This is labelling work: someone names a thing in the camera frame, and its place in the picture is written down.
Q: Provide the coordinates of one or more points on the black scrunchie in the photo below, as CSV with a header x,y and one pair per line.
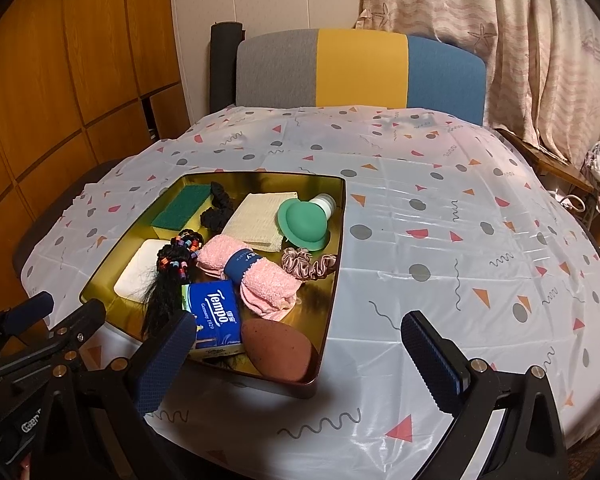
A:
x,y
215,217

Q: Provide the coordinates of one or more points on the grey yellow blue chair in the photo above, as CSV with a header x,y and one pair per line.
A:
x,y
360,65

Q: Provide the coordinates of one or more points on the pink patterned curtain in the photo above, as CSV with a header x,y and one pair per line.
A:
x,y
530,50

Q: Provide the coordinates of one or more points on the brown makeup sponge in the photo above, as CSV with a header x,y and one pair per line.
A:
x,y
275,350

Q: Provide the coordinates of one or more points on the patterned white tablecloth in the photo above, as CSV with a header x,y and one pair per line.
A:
x,y
430,260

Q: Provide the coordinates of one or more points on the blue tissue pack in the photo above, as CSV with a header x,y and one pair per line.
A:
x,y
212,315

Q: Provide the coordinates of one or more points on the black rolled mat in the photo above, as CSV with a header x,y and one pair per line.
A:
x,y
225,65

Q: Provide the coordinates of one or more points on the beige scrubbing cloth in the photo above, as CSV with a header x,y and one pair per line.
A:
x,y
255,220

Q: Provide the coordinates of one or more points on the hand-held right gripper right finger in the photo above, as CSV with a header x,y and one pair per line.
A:
x,y
432,360

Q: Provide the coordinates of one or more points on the pink towel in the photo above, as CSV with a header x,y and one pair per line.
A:
x,y
265,285

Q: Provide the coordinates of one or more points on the black beaded braided hairpiece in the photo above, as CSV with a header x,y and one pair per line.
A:
x,y
172,280

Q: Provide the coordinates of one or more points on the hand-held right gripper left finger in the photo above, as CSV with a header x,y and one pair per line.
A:
x,y
165,360

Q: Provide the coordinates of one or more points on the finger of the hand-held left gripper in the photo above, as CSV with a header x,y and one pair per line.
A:
x,y
27,312
82,320

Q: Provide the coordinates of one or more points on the gold tin box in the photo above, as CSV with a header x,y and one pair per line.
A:
x,y
325,290

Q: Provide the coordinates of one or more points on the green and yellow sponge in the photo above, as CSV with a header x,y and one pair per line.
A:
x,y
180,207

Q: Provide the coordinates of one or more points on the wooden cabinet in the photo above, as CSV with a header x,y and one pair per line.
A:
x,y
55,60

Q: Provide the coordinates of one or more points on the pink satin scrunchie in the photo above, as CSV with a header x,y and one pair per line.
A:
x,y
297,262

